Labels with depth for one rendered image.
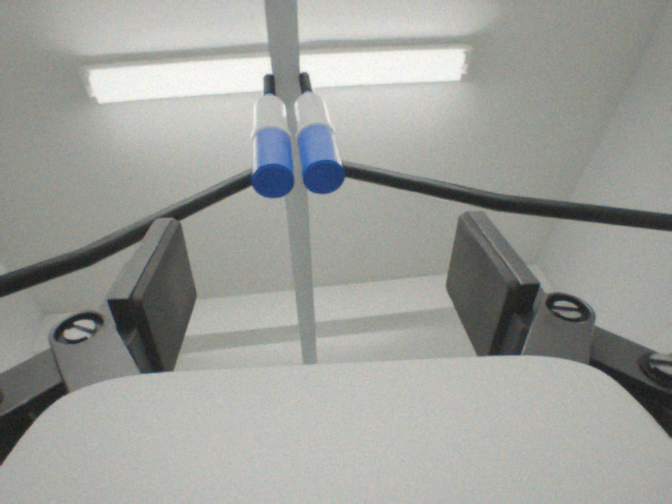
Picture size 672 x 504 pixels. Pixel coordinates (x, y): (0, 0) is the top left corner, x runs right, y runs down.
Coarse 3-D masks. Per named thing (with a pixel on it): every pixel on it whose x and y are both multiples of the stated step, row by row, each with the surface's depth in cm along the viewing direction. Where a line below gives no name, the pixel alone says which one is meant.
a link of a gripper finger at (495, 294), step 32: (480, 224) 12; (480, 256) 11; (512, 256) 10; (448, 288) 14; (480, 288) 11; (512, 288) 10; (480, 320) 11; (512, 320) 10; (480, 352) 11; (512, 352) 10; (608, 352) 9; (640, 352) 9; (640, 384) 8
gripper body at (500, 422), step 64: (128, 384) 6; (192, 384) 6; (256, 384) 6; (320, 384) 6; (384, 384) 6; (448, 384) 6; (512, 384) 6; (576, 384) 6; (64, 448) 5; (128, 448) 5; (192, 448) 5; (256, 448) 5; (320, 448) 5; (384, 448) 5; (448, 448) 5; (512, 448) 5; (576, 448) 5; (640, 448) 5
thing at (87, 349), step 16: (64, 320) 9; (80, 320) 9; (96, 320) 9; (48, 336) 8; (64, 336) 8; (80, 336) 8; (96, 336) 8; (112, 336) 8; (64, 352) 8; (80, 352) 8; (96, 352) 8; (112, 352) 8; (128, 352) 8; (64, 368) 7; (80, 368) 7; (96, 368) 7; (112, 368) 7; (128, 368) 7; (64, 384) 7; (80, 384) 7
